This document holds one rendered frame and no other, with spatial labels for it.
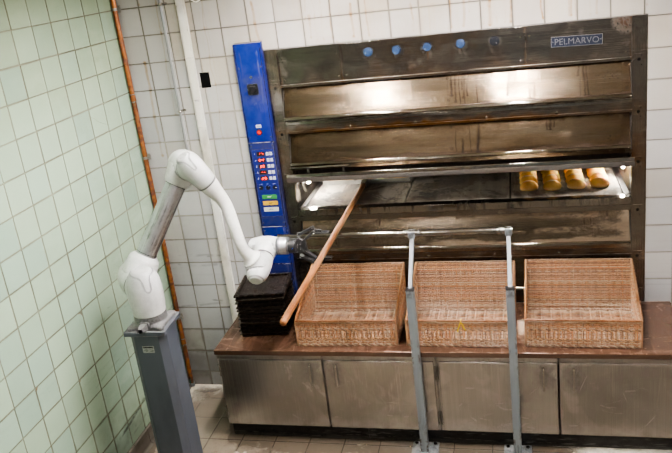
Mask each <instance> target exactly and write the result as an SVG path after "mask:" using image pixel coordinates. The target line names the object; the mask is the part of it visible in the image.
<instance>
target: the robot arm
mask: <svg viewBox="0 0 672 453"><path fill-rule="evenodd" d="M165 180H166V182H165V185H164V187H163V189H162V192H161V194H160V196H159V199H158V201H157V204H156V206H155V208H154V211H153V213H152V215H151V218H150V220H149V223H148V225H147V227H146V230H145V232H144V234H143V237H142V239H141V241H140V244H139V246H138V249H137V250H135V251H133V252H131V253H130V254H129V256H128V257H127V259H126V260H125V262H124V263H123V264H122V265H121V266H120V268H119V270H118V276H117V277H118V283H119V285H120V287H121V289H122V291H123V292H124V293H125V294H126V296H127V298H128V301H129V304H130V306H131V309H132V312H133V316H134V322H133V323H132V324H131V325H130V326H129V327H128V328H127V331H128V332H133V331H138V333H139V334H143V333H145V332H146V331H162V330H164V329H165V326H166V325H167V323H168V322H169V321H170V319H171V318H172V317H173V316H174V315H175V314H176V311H175V310H169V311H167V309H166V305H165V297H164V291H163V287H162V283H161V280H160V277H159V275H158V274H157V270H158V266H159V262H158V259H157V258H156V257H157V255H158V252H159V250H160V248H161V245H162V243H163V240H164V238H165V236H166V233H167V231H168V229H169V226H170V224H171V222H172V219H173V217H174V214H175V212H176V210H177V207H178V205H179V203H180V200H181V198H182V196H183V193H184V191H185V189H187V188H188V187H190V185H191V184H192V185H194V186H195V187H196V188H197V189H199V190H200V191H201V192H202V193H204V194H205V195H207V196H208V197H210V198H211V199H212V200H214V201H215V202H216V203H217V204H218V206H219V207H220V209H221V211H222V213H223V215H224V218H225V220H226V223H227V226H228V228H229V231H230V233H231V236H232V239H233V241H234V244H235V246H236V248H237V250H238V252H239V254H240V255H241V257H242V258H243V260H244V262H243V265H244V266H245V269H246V272H247V278H248V280H249V281H250V282H251V283H252V284H261V283H263V282H264V281H265V280H266V279H267V278H268V276H269V274H270V271H271V268H272V264H273V259H274V258H275V257H276V255H288V254H289V253H300V257H299V258H300V259H304V260H307V261H309V262H311V263H314V262H315V261H316V259H317V257H318V256H316V255H315V254H314V253H312V252H311V251H309V249H307V248H308V246H307V242H306V240H307V239H308V238H309V237H310V236H311V235H312V234H313V233H314V232H315V233H314V234H328V233H329V230H322V229H315V228H314V226H313V225H312V226H310V227H309V228H307V229H305V230H303V231H301V232H297V234H296V236H297V237H298V238H289V237H274V236H260V237H255V238H252V239H251V240H250V241H249V243H248V245H247V243H246V241H245V238H244V235H243V232H242V230H241V227H240V224H239V221H238V218H237V215H236V212H235V209H234V207H233V204H232V202H231V200H230V199H229V197H228V195H227V194H226V192H225V191H224V189H223V188H222V186H221V185H220V183H219V182H218V180H217V178H216V177H215V176H214V174H213V173H212V172H211V170H210V169H209V168H208V167H207V165H206V164H205V163H204V162H203V161H202V159H201V158H200V157H199V156H198V155H197V154H195V153H193V152H191V151H189V150H185V149H180V150H177V151H174V152H173V153H172V154H171V155H170V156H169V158H168V162H167V168H166V173H165ZM310 230H312V231H311V232H310V233H309V234H308V235H307V236H306V237H305V238H304V239H302V238H301V237H300V236H301V235H303V234H305V233H306V232H308V231H310ZM303 252H304V253H305V254H307V255H309V256H310V257H308V256H306V255H304V254H302V253H303ZM311 257H312V258H311Z"/></svg>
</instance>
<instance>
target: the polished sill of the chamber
mask: <svg viewBox="0 0 672 453"><path fill-rule="evenodd" d="M622 204H631V196H630V194H605V195H581V196H556V197H531V198H506V199H481V200H456V201H431V202H407V203H382V204H357V205H355V206H354V207H353V209H352V211H351V213H350V214H349V215H352V214H379V213H406V212H433V211H460V210H487V209H514V208H541V207H568V206H595V205H622ZM347 207H348V205H332V206H307V207H301V208H300V209H299V210H298V211H299V216H325V215H343V214H344V212H345V210H346V209H347Z"/></svg>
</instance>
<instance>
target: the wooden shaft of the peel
mask: <svg viewBox="0 0 672 453"><path fill-rule="evenodd" d="M364 188H365V184H364V183H362V184H361V185H360V187H359V189H358V190H357V192H356V194H355V195H354V197H353V199H352V200H351V202H350V204H349V205H348V207H347V209H346V210H345V212H344V214H343V215H342V217H341V219H340V221H339V222H338V224H337V226H336V227H335V229H334V231H333V232H332V234H331V236H330V237H329V239H328V241H327V242H326V244H325V246H324V247H323V249H322V251H321V252H320V254H319V256H318V257H317V259H316V261H315V262H314V264H313V266H312V268H311V269H310V271H309V273H308V274H307V276H306V278H305V279H304V281H303V283H302V284H301V286H300V288H299V289H298V291H297V293H296V294H295V296H294V298H293V299H292V301H291V303H290V304H289V306H288V308H287V310H286V311H285V313H284V315H283V316H282V318H281V320H280V325H281V326H285V325H286V324H287V322H288V321H289V319H290V317H291V315H292V314H293V312H294V310H295V308H296V307H297V305H298V303H299V301H300V300H301V298H302V296H303V295H304V293H305V291H306V289H307V288H308V286H309V284H310V282H311V281H312V279H313V277H314V275H315V274H316V272H317V270H318V268H319V267H320V265H321V263H322V261H323V260H324V258H325V256H326V254H327V253H328V251H329V249H330V247H331V246H332V244H333V242H334V240H335V239H336V237H337V235H338V234H339V232H340V230H341V228H342V227H343V225H344V223H345V221H346V220H347V218H348V216H349V214H350V213H351V211H352V209H353V207H354V206H355V204H356V202H357V200H358V199H359V197H360V195H361V193H362V192H363V190H364Z"/></svg>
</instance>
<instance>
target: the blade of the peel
mask: <svg viewBox="0 0 672 453"><path fill-rule="evenodd" d="M411 178H412V177H405V178H384V179H368V182H369V183H368V184H371V183H393V182H410V181H411ZM362 180H363V179H362ZM362 180H356V181H354V180H341V181H323V186H327V185H349V184H360V183H361V181H362Z"/></svg>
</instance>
